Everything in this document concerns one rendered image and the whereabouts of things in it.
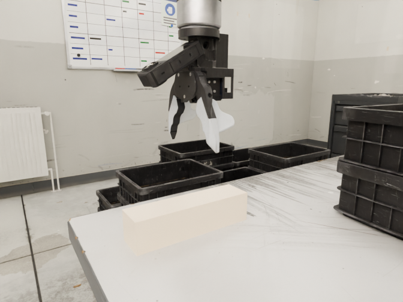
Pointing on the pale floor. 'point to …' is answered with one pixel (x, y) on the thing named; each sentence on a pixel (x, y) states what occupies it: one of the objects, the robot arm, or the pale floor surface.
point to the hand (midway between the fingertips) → (189, 147)
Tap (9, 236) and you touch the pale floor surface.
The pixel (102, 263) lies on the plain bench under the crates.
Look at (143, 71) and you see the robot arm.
